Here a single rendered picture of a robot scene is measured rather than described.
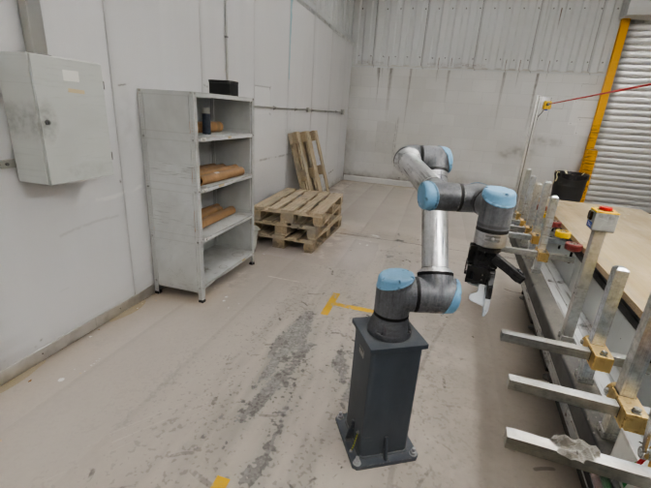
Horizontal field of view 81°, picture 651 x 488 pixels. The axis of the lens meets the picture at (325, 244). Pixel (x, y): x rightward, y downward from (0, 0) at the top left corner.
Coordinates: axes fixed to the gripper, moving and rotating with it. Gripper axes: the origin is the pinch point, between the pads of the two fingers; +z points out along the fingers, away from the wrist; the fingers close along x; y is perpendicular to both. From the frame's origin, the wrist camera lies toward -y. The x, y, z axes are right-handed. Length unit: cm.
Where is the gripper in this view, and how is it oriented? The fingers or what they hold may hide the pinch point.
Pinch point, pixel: (482, 306)
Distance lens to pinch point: 131.5
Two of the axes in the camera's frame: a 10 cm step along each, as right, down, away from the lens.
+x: -2.9, 3.0, -9.1
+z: -0.6, 9.4, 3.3
